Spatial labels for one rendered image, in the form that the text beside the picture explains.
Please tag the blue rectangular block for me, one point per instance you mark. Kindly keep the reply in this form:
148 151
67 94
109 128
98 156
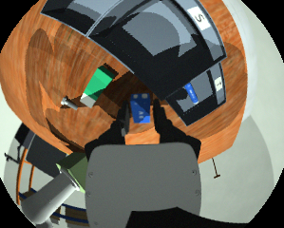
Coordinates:
140 105

